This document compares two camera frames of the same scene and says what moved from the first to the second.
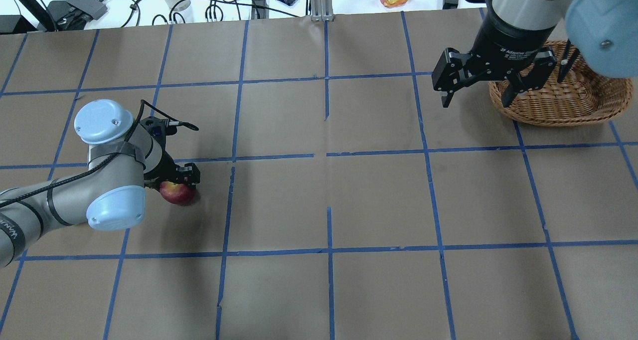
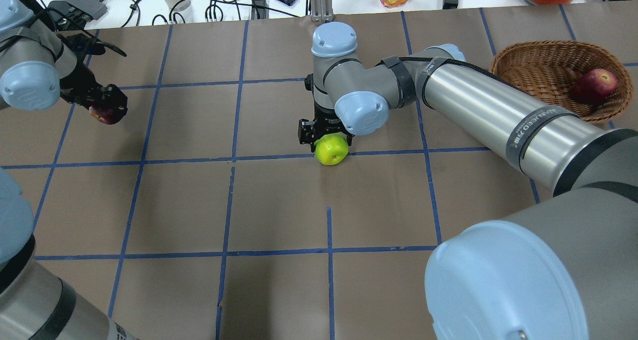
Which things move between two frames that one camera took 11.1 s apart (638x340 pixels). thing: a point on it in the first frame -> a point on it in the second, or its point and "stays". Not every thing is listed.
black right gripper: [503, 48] -> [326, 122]
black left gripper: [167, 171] -> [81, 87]
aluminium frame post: [321, 1] stays
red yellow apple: [180, 194] -> [595, 85]
